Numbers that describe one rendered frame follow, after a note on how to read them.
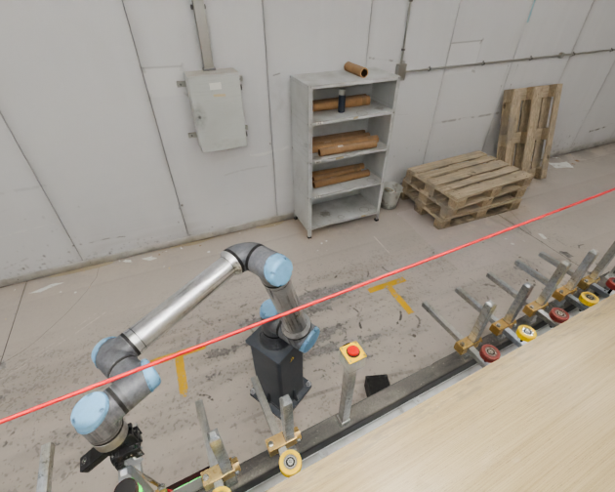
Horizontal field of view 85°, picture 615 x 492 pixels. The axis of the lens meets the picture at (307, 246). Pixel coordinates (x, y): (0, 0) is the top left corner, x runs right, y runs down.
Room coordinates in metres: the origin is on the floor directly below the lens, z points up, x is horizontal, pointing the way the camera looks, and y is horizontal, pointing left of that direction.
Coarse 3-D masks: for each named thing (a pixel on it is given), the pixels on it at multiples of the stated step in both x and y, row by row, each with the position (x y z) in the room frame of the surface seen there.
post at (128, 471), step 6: (126, 468) 0.35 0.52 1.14; (132, 468) 0.36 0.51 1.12; (120, 474) 0.33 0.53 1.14; (126, 474) 0.33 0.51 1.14; (132, 474) 0.34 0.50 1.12; (138, 474) 0.35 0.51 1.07; (120, 480) 0.32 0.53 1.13; (138, 480) 0.34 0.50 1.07; (144, 480) 0.36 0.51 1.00; (144, 486) 0.34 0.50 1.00; (150, 486) 0.36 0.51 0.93
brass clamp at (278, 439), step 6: (282, 432) 0.57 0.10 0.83; (294, 432) 0.57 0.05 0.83; (300, 432) 0.57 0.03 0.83; (270, 438) 0.55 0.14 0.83; (276, 438) 0.55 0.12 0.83; (282, 438) 0.55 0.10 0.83; (294, 438) 0.55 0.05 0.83; (300, 438) 0.56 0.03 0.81; (276, 444) 0.53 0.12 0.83; (282, 444) 0.53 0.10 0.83; (288, 444) 0.53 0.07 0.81; (294, 444) 0.54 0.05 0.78; (270, 450) 0.51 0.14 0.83; (276, 450) 0.51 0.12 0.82; (270, 456) 0.50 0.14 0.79
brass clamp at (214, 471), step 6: (234, 462) 0.47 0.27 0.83; (210, 468) 0.45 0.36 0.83; (216, 468) 0.45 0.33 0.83; (234, 468) 0.45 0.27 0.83; (210, 474) 0.43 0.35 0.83; (216, 474) 0.43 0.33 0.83; (222, 474) 0.43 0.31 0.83; (228, 474) 0.43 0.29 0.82; (234, 474) 0.44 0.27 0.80; (210, 480) 0.41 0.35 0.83; (216, 480) 0.41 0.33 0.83; (204, 486) 0.39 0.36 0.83; (210, 486) 0.40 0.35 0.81
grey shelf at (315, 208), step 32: (320, 96) 3.43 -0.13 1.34; (384, 96) 3.45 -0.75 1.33; (320, 128) 3.43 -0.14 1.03; (352, 128) 3.58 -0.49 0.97; (384, 128) 3.38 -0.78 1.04; (320, 160) 2.96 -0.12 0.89; (352, 160) 3.60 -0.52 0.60; (384, 160) 3.31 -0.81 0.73; (320, 192) 3.01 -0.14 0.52; (352, 192) 3.62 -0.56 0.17; (320, 224) 3.00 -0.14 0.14
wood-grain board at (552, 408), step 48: (576, 336) 0.97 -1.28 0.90; (480, 384) 0.73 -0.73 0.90; (528, 384) 0.73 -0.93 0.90; (576, 384) 0.73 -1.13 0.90; (384, 432) 0.54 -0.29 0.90; (432, 432) 0.54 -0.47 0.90; (480, 432) 0.54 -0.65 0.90; (528, 432) 0.54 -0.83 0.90; (576, 432) 0.54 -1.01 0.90; (288, 480) 0.39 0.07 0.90; (336, 480) 0.39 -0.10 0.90; (384, 480) 0.39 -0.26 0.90; (432, 480) 0.39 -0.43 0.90; (480, 480) 0.39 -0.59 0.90; (528, 480) 0.39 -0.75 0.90; (576, 480) 0.39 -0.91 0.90
